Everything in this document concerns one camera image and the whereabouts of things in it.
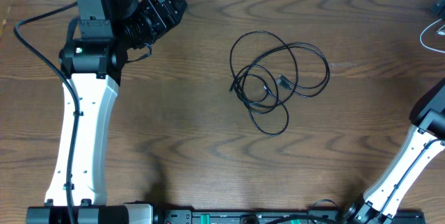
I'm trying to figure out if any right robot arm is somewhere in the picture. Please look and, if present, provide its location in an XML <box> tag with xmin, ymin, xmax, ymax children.
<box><xmin>340</xmin><ymin>80</ymin><xmax>444</xmax><ymax>223</ymax></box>

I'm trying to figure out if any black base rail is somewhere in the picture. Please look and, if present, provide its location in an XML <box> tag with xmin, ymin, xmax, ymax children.
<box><xmin>152</xmin><ymin>209</ymin><xmax>427</xmax><ymax>224</ymax></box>

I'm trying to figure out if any black USB cable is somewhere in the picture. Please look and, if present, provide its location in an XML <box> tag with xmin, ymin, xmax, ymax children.
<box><xmin>229</xmin><ymin>31</ymin><xmax>300</xmax><ymax>136</ymax></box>
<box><xmin>232</xmin><ymin>42</ymin><xmax>331</xmax><ymax>115</ymax></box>

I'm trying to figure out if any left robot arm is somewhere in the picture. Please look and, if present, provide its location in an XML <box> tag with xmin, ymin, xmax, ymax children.
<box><xmin>26</xmin><ymin>0</ymin><xmax>187</xmax><ymax>223</ymax></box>

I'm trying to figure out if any white USB cable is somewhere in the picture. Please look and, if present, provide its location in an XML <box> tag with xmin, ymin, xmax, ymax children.
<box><xmin>419</xmin><ymin>0</ymin><xmax>445</xmax><ymax>54</ymax></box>

